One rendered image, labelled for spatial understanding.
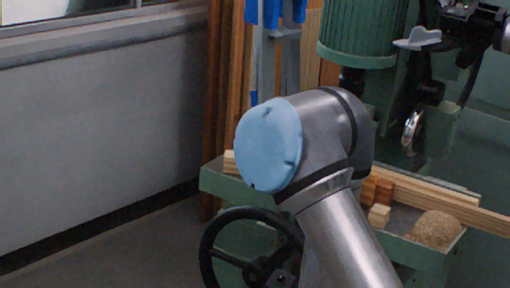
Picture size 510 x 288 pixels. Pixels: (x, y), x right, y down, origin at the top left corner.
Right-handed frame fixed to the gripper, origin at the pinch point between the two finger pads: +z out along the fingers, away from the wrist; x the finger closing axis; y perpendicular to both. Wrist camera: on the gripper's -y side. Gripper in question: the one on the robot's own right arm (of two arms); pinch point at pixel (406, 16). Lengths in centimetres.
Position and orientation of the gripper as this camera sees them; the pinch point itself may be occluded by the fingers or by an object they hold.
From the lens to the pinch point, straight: 167.7
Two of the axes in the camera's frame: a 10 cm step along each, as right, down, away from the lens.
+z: -8.7, -2.9, 3.9
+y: -1.9, -5.3, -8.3
